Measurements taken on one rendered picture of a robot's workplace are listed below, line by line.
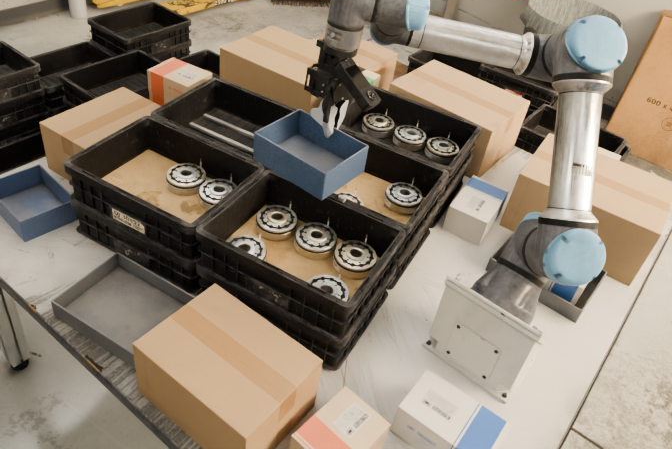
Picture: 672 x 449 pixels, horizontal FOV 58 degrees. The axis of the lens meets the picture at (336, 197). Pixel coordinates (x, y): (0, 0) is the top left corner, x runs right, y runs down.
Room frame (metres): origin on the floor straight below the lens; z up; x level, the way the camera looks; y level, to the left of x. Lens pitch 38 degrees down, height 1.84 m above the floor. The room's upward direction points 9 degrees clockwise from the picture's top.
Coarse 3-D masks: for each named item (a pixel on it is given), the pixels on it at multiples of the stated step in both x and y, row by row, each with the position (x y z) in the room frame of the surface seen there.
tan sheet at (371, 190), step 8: (360, 176) 1.42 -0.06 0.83; (368, 176) 1.42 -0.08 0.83; (352, 184) 1.37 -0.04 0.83; (360, 184) 1.38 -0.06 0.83; (368, 184) 1.38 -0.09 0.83; (376, 184) 1.39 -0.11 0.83; (384, 184) 1.40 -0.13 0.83; (352, 192) 1.33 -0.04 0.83; (360, 192) 1.34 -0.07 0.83; (368, 192) 1.35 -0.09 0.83; (376, 192) 1.35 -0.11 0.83; (384, 192) 1.36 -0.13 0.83; (368, 200) 1.31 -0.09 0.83; (376, 200) 1.32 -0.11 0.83; (376, 208) 1.28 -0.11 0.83; (384, 208) 1.29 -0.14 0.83; (392, 216) 1.26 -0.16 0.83; (400, 216) 1.26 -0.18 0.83; (408, 216) 1.27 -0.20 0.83
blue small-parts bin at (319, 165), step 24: (288, 120) 1.17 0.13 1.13; (312, 120) 1.18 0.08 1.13; (264, 144) 1.06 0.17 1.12; (288, 144) 1.15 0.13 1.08; (312, 144) 1.17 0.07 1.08; (336, 144) 1.14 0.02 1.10; (360, 144) 1.10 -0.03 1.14; (288, 168) 1.02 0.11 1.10; (312, 168) 0.99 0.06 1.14; (336, 168) 1.00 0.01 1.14; (360, 168) 1.08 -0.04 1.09; (312, 192) 0.99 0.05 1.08
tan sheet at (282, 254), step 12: (252, 216) 1.16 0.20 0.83; (240, 228) 1.11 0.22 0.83; (252, 228) 1.12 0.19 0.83; (264, 240) 1.08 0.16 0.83; (288, 240) 1.10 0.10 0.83; (276, 252) 1.05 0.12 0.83; (288, 252) 1.05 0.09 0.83; (276, 264) 1.01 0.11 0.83; (288, 264) 1.01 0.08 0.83; (300, 264) 1.02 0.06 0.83; (312, 264) 1.03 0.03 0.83; (324, 264) 1.03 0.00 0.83; (300, 276) 0.98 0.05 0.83; (312, 276) 0.99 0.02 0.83; (336, 276) 1.00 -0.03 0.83; (348, 288) 0.97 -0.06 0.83; (348, 300) 0.93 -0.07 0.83
